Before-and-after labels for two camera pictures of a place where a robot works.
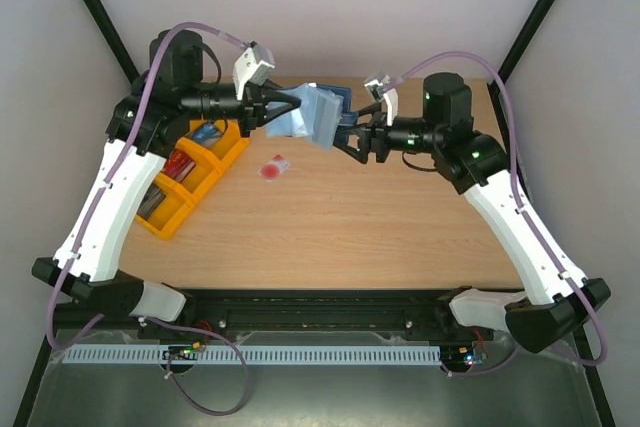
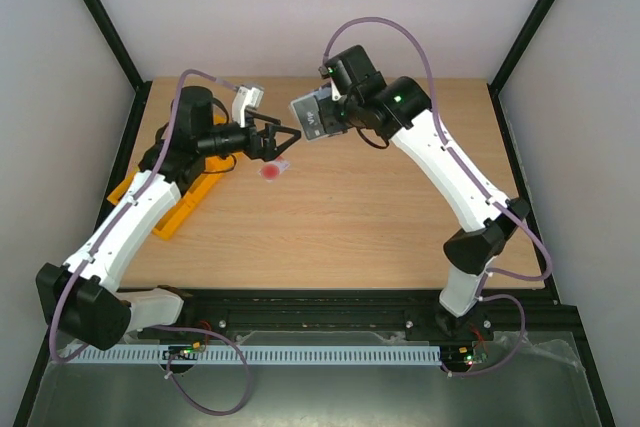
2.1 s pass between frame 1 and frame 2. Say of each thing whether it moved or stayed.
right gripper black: moved
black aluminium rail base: stayed
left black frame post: stayed
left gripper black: moved
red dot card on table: stayed
